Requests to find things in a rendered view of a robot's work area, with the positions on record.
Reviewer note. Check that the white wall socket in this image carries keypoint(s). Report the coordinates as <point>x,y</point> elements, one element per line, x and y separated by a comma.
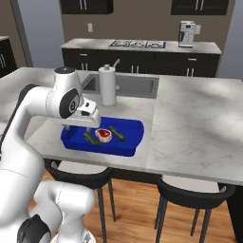
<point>90,27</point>
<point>198,29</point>

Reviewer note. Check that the black stool with white seat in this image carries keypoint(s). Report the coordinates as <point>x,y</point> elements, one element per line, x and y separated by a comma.
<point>79,172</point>
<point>193,191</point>

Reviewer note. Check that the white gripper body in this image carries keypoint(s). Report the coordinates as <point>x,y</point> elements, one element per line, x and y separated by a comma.
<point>84,120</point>

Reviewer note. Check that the black wall cupboard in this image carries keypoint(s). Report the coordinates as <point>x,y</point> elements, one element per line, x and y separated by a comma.
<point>86,6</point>
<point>199,7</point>

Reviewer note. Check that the black side cupboard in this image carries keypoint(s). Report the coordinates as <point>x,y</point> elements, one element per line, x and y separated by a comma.
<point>7,57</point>

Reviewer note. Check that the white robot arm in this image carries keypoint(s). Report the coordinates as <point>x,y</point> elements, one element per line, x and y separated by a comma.
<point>22,164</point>

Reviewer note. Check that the black base cupboard run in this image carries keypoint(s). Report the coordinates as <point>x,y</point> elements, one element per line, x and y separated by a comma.
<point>158,61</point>

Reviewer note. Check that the red raw steak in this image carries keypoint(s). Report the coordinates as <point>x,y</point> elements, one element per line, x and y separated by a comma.
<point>103,134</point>

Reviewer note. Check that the silver coffee machine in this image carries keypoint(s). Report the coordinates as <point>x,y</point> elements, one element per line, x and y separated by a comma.
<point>186,34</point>

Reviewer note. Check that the bright green asparagus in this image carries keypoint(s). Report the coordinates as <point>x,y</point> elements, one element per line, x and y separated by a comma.
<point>92,139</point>

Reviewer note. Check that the grey tap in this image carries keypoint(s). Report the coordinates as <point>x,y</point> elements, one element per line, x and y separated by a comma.
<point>116,62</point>

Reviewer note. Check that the blue tray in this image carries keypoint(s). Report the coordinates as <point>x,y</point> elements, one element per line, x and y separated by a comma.
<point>126,142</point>

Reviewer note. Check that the black hob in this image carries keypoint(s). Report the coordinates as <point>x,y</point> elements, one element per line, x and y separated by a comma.
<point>138,44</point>

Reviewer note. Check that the grey sink basin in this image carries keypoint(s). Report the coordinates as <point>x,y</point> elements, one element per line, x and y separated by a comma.
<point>136,86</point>

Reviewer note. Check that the white paper towel roll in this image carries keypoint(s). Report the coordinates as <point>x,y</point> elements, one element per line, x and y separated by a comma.
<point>108,85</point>

